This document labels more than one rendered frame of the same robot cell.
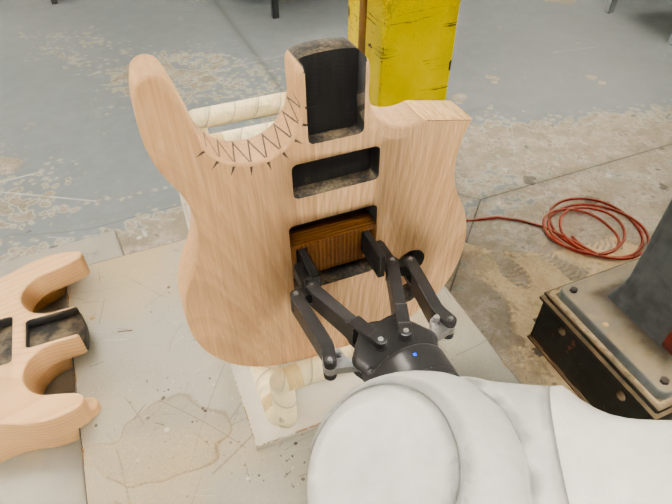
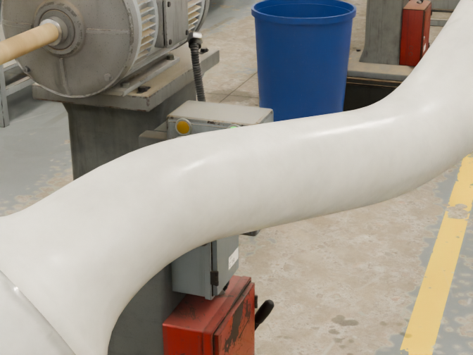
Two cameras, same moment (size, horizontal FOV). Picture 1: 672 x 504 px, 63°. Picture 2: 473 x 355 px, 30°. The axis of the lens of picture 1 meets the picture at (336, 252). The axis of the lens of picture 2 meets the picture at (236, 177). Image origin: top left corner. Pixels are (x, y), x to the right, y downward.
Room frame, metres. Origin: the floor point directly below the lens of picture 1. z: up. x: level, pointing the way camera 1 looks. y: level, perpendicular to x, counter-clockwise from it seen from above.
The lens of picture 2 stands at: (-0.19, 0.07, 1.58)
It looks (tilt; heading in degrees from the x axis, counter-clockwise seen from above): 22 degrees down; 313
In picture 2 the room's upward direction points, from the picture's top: straight up
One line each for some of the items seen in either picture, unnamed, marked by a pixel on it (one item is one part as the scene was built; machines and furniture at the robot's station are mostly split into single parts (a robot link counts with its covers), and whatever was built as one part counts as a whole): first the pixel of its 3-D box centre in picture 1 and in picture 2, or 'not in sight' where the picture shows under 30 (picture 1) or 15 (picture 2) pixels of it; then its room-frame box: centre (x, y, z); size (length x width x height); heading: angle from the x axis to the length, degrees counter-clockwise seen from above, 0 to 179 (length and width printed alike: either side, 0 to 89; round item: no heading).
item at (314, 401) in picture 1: (329, 374); not in sight; (0.47, 0.01, 0.94); 0.27 x 0.15 x 0.01; 113
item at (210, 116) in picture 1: (247, 109); not in sight; (0.79, 0.14, 1.20); 0.20 x 0.03 x 0.03; 112
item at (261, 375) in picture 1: (268, 389); not in sight; (0.42, 0.10, 0.96); 0.11 x 0.03 x 0.03; 23
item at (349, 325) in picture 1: (343, 320); not in sight; (0.34, -0.01, 1.22); 0.11 x 0.01 x 0.04; 43
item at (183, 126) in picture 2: not in sight; (182, 127); (0.81, -0.88, 1.11); 0.03 x 0.01 x 0.03; 23
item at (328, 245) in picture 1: (330, 243); not in sight; (0.45, 0.01, 1.22); 0.10 x 0.03 x 0.05; 112
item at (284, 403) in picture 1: (283, 400); not in sight; (0.39, 0.07, 0.99); 0.03 x 0.03 x 0.09
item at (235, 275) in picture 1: (328, 225); not in sight; (0.46, 0.01, 1.24); 0.35 x 0.04 x 0.40; 112
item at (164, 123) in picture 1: (182, 117); not in sight; (0.41, 0.13, 1.40); 0.07 x 0.04 x 0.10; 112
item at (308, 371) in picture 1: (342, 360); not in sight; (0.42, -0.01, 1.04); 0.20 x 0.03 x 0.03; 112
